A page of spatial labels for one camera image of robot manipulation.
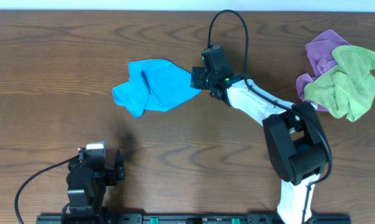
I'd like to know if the blue cloth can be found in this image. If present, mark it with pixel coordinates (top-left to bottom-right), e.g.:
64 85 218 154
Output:
112 58 200 118

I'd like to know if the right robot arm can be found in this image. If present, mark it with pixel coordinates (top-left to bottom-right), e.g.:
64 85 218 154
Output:
191 45 332 223

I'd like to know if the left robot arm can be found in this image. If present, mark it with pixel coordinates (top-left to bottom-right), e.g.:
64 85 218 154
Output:
60 147 126 223

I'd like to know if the purple cloth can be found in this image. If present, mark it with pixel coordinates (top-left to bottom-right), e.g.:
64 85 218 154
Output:
296 29 351 101

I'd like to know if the green cloth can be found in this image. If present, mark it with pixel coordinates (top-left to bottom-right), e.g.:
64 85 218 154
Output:
303 45 375 122

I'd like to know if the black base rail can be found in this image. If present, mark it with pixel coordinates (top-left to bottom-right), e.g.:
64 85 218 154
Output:
36 213 352 224

